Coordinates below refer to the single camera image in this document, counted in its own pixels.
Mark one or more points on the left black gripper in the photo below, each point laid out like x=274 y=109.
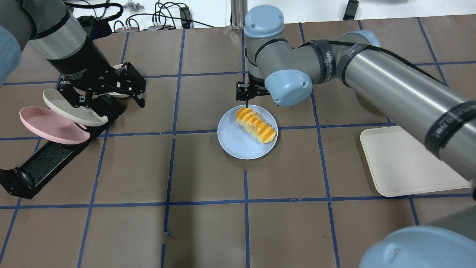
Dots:
x=80 y=64

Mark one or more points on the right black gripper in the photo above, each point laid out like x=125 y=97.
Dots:
x=256 y=82

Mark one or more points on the orange striped bread loaf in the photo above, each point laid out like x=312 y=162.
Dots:
x=254 y=124

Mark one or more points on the blue plate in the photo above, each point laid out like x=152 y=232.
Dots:
x=237 y=142

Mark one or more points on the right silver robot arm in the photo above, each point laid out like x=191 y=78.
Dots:
x=436 y=116

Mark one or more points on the cream plate in rack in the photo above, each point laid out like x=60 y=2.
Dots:
x=56 y=102

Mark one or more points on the pink plate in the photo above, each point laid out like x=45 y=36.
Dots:
x=51 y=126

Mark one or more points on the black dish rack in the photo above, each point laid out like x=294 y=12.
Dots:
x=31 y=176

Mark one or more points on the white rectangular tray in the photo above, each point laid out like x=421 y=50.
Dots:
x=399 y=165

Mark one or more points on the aluminium frame post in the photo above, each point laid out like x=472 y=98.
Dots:
x=239 y=9

